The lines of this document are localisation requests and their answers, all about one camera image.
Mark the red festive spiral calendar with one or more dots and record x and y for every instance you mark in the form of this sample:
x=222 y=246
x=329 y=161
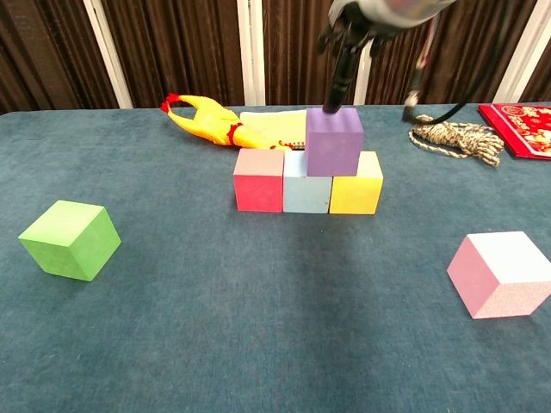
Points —
x=525 y=129

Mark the green foam cube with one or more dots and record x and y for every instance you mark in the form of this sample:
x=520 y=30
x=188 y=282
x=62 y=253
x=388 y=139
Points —
x=69 y=241

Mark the red foam cube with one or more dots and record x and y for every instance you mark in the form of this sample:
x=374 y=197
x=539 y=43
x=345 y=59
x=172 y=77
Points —
x=258 y=189

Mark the teal felt table cloth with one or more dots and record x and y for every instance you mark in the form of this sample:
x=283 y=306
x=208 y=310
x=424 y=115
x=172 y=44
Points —
x=258 y=322

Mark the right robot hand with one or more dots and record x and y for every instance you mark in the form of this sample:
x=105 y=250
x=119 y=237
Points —
x=344 y=64

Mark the yellow spiral notebook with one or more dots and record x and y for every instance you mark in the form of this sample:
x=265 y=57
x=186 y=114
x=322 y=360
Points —
x=275 y=127

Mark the purple foam cube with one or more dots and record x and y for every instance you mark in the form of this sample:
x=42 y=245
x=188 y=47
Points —
x=333 y=146

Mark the yellow foam cube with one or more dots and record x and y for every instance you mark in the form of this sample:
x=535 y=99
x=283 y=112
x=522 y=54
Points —
x=355 y=193

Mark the yellow rubber chicken toy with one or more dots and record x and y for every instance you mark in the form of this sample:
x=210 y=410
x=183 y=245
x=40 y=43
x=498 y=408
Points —
x=211 y=122

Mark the light blue foam cube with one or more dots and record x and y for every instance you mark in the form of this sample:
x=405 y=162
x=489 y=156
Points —
x=306 y=193

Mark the white frame post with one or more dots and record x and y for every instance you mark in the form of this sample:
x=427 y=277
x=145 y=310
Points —
x=251 y=51
x=107 y=51
x=521 y=51
x=363 y=77

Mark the pink foam cube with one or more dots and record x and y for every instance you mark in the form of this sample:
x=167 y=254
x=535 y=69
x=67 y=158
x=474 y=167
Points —
x=486 y=266

